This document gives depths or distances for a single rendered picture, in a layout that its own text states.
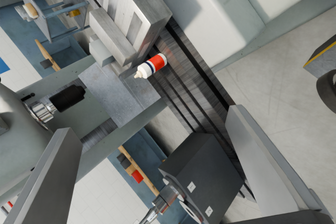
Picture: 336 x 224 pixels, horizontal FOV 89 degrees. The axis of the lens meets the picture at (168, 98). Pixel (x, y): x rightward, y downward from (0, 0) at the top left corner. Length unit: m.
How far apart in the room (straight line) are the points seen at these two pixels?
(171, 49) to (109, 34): 0.17
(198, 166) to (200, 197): 0.09
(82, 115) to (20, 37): 4.77
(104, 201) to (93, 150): 4.07
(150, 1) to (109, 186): 4.62
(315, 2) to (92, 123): 1.15
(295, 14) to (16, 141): 1.16
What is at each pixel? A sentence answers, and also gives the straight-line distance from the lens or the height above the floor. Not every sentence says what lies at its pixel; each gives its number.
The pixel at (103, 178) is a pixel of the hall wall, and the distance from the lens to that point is 4.79.
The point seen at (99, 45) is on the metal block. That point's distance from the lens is 0.54.
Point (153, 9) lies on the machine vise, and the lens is 0.42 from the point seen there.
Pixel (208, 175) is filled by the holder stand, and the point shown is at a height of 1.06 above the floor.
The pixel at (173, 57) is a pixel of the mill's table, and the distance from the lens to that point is 0.49.
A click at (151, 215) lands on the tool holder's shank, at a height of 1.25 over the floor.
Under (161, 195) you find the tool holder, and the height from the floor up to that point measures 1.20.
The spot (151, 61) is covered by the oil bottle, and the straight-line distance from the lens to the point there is 0.50.
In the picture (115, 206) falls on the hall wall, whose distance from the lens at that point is 4.98.
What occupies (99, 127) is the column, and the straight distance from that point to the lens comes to 0.87.
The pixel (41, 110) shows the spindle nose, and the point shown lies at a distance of 0.50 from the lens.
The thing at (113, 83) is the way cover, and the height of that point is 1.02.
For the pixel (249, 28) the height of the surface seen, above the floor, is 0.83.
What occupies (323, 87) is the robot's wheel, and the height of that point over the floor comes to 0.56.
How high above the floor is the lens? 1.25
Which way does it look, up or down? 27 degrees down
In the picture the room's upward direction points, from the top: 129 degrees counter-clockwise
